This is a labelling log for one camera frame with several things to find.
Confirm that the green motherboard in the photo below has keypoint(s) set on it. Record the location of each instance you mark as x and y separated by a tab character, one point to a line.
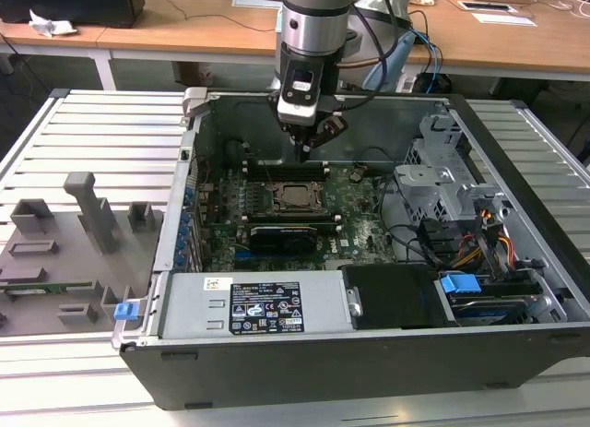
355	242

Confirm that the grey power supply, black label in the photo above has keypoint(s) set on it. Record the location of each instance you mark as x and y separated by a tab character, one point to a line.
193	307

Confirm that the wooden office desk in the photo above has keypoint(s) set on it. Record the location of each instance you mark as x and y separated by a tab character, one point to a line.
46	39
184	30

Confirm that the CPU socket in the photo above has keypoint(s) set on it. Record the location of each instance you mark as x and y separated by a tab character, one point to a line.
275	185

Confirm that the silver CPU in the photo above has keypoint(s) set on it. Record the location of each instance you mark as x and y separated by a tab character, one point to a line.
297	195

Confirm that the blue plastic case latch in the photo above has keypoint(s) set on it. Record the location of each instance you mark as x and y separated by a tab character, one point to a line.
125	311

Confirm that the hard disk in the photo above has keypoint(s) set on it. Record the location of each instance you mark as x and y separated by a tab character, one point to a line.
488	312

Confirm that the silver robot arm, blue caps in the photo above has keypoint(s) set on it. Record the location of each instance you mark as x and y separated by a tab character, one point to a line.
313	26

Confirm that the black box on desk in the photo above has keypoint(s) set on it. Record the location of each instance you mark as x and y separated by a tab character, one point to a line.
69	3

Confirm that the green RAM stick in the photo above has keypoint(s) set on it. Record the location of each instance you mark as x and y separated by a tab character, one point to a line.
55	287

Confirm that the crumpled white paper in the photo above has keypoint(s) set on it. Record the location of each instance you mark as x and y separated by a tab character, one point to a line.
50	26

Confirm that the white wrist camera, black bracket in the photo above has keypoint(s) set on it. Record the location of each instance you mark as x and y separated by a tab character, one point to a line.
299	111

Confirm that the grey parts rack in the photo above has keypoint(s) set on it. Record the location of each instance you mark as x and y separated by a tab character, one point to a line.
69	261

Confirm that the silver coin cell battery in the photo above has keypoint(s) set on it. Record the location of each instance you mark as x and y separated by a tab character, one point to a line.
357	173

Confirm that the silver perforated drive cage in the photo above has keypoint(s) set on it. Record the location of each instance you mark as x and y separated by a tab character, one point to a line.
428	178

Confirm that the white paper sheet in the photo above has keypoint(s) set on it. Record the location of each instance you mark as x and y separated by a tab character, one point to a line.
253	3

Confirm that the blue expansion slot clip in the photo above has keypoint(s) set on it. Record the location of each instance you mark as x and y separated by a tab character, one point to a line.
178	262
180	248
185	220
183	234
188	198

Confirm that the blue disk carrier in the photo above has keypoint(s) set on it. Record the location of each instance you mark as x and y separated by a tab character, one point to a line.
458	286

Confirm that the black plastic shroud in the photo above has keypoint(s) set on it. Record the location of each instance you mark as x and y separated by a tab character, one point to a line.
396	298

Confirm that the black graphics card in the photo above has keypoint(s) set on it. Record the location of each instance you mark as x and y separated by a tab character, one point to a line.
281	240

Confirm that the pale blue teach pendant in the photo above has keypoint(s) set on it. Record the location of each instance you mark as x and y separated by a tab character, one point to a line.
392	62

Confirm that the white tablet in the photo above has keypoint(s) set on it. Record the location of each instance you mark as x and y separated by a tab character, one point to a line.
488	6

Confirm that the white notebook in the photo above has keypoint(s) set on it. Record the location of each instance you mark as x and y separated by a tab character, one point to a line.
504	19

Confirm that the black and silver PC case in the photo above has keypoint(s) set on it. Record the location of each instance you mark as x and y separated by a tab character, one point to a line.
322	376

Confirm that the cardboard box with red print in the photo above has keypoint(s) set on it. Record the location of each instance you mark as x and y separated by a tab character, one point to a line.
198	72

